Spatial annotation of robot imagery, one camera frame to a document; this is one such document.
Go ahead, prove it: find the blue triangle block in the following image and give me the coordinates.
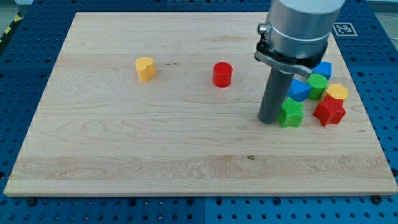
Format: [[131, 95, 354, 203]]
[[287, 78, 312, 102]]

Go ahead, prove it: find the green cylinder block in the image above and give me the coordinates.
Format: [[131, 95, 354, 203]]
[[307, 73, 328, 100]]

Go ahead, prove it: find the fiducial marker tag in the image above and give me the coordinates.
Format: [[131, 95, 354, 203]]
[[333, 22, 358, 37]]

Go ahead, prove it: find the wooden board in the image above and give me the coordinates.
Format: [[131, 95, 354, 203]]
[[4, 12, 397, 197]]

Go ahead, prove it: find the yellow hexagon block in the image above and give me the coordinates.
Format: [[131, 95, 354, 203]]
[[323, 83, 349, 101]]

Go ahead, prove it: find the red star block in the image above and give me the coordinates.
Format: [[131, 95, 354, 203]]
[[313, 95, 346, 126]]

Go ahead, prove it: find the blue pentagon block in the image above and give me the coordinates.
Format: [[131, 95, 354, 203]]
[[312, 61, 332, 80]]

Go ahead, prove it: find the yellow heart block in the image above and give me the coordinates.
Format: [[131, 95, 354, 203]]
[[135, 57, 157, 82]]

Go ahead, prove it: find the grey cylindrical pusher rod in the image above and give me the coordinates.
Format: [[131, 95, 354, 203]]
[[258, 68, 294, 124]]

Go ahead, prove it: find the red cylinder block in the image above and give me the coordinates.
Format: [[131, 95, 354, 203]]
[[213, 62, 233, 88]]

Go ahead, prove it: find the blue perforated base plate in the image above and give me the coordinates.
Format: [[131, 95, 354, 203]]
[[1, 0, 397, 223]]

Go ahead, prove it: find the green star block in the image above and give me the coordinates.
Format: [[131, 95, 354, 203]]
[[277, 97, 304, 128]]

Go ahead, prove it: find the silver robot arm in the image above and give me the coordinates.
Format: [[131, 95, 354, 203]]
[[254, 0, 345, 78]]

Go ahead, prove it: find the yellow black hazard tape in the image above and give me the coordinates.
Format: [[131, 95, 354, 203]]
[[1, 11, 24, 44]]

